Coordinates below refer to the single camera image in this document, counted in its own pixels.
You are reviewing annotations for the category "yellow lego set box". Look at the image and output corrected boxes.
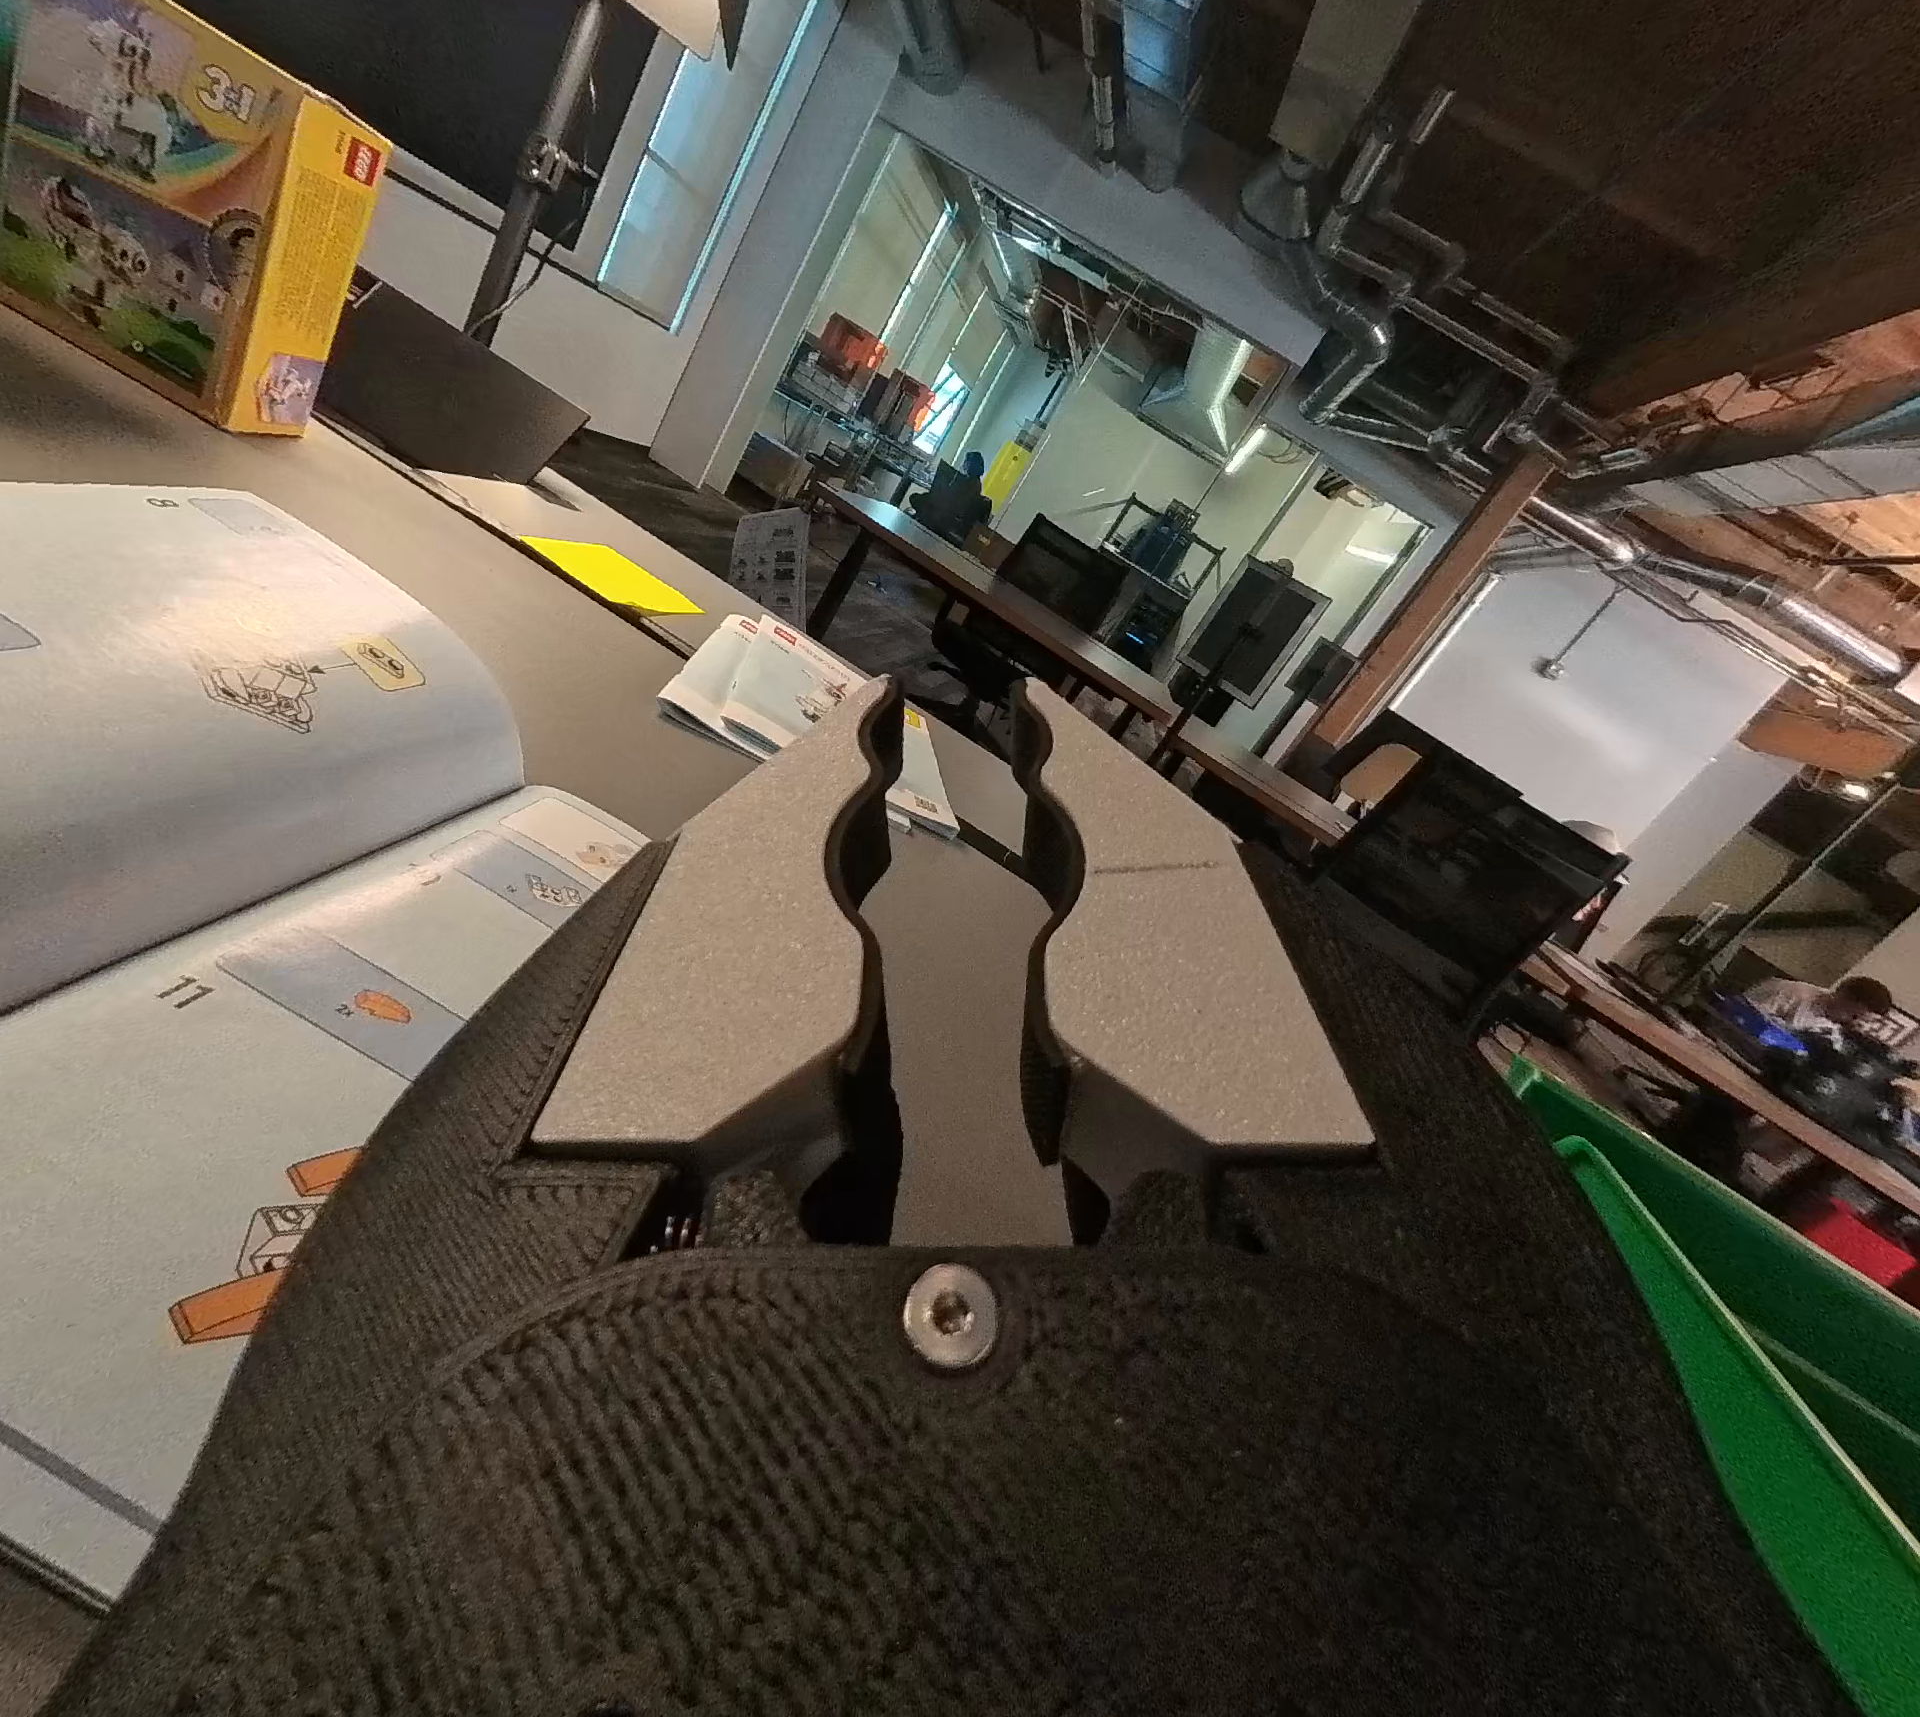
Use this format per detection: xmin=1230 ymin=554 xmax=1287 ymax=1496
xmin=0 ymin=0 xmax=396 ymax=441

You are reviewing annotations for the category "green plastic bin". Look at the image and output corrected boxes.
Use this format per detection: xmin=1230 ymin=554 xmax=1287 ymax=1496
xmin=1506 ymin=1055 xmax=1920 ymax=1717

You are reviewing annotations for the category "small closed instruction booklet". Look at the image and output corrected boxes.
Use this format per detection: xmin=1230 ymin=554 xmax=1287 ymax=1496
xmin=655 ymin=615 xmax=961 ymax=841

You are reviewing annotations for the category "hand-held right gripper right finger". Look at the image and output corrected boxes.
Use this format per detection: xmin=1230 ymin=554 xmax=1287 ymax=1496
xmin=1008 ymin=679 xmax=1380 ymax=1213

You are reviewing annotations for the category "metal storage shelf rack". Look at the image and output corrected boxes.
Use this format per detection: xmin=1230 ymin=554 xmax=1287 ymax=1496
xmin=780 ymin=314 xmax=940 ymax=474

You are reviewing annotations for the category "long wooden workbench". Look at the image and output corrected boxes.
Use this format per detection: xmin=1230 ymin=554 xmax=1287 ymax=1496
xmin=815 ymin=485 xmax=1359 ymax=849

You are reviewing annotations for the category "black equipment cart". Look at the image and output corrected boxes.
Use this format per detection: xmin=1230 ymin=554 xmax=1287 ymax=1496
xmin=1319 ymin=712 xmax=1631 ymax=1028

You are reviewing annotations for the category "open instruction booklet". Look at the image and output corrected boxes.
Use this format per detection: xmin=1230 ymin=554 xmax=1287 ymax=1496
xmin=0 ymin=478 xmax=653 ymax=1607

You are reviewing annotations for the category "white printed floor sign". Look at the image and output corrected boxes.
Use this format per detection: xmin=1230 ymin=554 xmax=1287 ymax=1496
xmin=730 ymin=508 xmax=811 ymax=631

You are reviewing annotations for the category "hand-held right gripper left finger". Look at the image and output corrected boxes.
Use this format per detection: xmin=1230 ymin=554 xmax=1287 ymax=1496
xmin=527 ymin=676 xmax=910 ymax=1216

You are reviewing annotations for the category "metal exhaust hood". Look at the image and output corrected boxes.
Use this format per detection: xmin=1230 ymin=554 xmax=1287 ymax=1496
xmin=1135 ymin=337 xmax=1292 ymax=459

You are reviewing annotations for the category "black light stand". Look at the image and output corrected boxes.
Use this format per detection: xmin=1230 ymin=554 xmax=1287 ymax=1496
xmin=463 ymin=0 xmax=609 ymax=347

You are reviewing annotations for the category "yellow paper sheet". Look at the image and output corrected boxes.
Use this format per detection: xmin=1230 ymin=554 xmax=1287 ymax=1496
xmin=515 ymin=534 xmax=704 ymax=618

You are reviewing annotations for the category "grey ceiling pipe cluster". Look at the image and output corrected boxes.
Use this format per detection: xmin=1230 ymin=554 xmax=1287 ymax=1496
xmin=1235 ymin=87 xmax=1591 ymax=474

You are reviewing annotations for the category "brown wooden beam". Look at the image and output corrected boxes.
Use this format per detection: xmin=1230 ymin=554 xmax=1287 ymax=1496
xmin=1312 ymin=456 xmax=1561 ymax=747

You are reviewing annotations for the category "dark grey flat panel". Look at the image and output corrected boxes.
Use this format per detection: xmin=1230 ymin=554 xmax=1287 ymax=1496
xmin=321 ymin=276 xmax=592 ymax=486

